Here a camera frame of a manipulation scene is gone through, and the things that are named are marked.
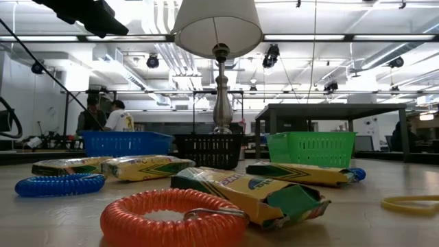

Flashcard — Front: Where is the black metal rack frame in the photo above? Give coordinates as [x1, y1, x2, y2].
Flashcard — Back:
[61, 89, 245, 135]

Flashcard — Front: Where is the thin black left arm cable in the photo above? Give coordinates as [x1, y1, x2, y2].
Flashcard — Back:
[0, 17, 105, 132]

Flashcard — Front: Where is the black ceiling spotlight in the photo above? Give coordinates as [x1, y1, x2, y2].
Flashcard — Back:
[145, 54, 161, 69]
[30, 60, 46, 75]
[261, 43, 281, 69]
[323, 80, 340, 94]
[388, 56, 405, 69]

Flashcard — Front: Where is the blue coil wristband keychain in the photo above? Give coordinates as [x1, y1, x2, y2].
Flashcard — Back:
[348, 167, 367, 183]
[14, 173, 107, 198]

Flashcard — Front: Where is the red coil wristband keychain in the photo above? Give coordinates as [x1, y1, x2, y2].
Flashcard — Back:
[99, 187, 250, 247]

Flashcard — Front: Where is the small white object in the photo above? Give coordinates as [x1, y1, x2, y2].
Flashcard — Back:
[26, 136, 43, 150]

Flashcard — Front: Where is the plastic-wrapped crayon pack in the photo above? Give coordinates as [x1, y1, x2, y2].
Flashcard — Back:
[31, 156, 114, 177]
[100, 154, 196, 183]

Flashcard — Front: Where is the white shade silver table lamp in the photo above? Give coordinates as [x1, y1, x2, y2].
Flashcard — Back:
[170, 0, 264, 135]

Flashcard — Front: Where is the yellow rubber band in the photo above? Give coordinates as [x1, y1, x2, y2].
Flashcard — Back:
[380, 195, 439, 217]

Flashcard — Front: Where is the thick black cable loop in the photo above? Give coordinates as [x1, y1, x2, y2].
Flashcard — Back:
[0, 97, 23, 139]

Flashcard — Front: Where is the yellow Crayola crayon box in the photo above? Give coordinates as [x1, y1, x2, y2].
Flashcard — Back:
[246, 161, 358, 188]

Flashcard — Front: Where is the black plastic slotted basket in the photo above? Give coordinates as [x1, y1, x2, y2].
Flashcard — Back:
[174, 133, 245, 172]

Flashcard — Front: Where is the person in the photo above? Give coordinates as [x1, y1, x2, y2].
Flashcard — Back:
[104, 99, 135, 132]
[75, 97, 108, 134]
[390, 119, 418, 154]

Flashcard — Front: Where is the green plastic slotted basket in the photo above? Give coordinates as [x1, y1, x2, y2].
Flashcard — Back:
[266, 131, 357, 169]

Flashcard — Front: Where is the dark monitor screen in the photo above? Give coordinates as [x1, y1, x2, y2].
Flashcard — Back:
[0, 109, 14, 133]

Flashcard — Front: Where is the grey monitor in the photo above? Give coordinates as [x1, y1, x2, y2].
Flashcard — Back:
[354, 134, 375, 153]

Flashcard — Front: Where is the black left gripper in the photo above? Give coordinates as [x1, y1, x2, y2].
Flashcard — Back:
[32, 0, 130, 38]

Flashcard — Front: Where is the blue plastic slotted basket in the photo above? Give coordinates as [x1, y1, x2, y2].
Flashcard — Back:
[81, 130, 174, 159]

